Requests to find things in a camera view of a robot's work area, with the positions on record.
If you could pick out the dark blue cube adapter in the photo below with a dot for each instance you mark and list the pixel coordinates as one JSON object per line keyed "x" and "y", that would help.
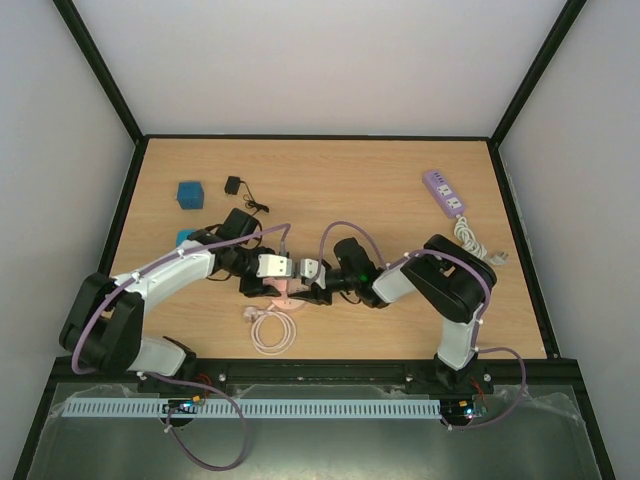
{"x": 190, "y": 195}

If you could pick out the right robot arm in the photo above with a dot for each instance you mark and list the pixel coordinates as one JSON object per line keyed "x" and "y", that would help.
{"x": 453, "y": 281}

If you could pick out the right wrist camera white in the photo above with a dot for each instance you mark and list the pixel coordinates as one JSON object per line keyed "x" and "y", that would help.
{"x": 312, "y": 272}

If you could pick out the pink round socket base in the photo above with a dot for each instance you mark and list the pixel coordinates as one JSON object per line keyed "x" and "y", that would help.
{"x": 288, "y": 304}

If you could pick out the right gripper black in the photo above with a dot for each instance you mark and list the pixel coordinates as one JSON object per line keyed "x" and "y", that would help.
{"x": 322, "y": 291}

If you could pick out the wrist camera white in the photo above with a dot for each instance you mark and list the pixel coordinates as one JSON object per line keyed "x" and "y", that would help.
{"x": 312, "y": 272}
{"x": 272, "y": 265}

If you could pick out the light blue cube adapter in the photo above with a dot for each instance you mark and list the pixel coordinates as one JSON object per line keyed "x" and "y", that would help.
{"x": 183, "y": 235}

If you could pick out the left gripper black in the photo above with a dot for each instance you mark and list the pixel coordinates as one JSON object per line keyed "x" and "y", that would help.
{"x": 256, "y": 288}

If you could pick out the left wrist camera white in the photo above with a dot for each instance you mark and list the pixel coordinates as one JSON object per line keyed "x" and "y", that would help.
{"x": 272, "y": 265}

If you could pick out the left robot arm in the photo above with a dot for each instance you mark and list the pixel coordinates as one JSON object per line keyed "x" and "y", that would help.
{"x": 104, "y": 329}

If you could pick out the pink cube socket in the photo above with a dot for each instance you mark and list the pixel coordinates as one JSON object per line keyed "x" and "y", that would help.
{"x": 286, "y": 286}

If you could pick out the black frame rail front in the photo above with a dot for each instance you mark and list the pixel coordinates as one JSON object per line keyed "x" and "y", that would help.
{"x": 413, "y": 377}

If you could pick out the black charger plug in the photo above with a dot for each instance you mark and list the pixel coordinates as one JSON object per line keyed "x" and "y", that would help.
{"x": 232, "y": 185}

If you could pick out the light blue cable duct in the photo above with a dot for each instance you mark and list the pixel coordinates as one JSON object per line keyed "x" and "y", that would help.
{"x": 253, "y": 408}

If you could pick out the purple power strip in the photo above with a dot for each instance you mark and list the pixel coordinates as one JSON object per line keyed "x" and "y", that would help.
{"x": 444, "y": 195}

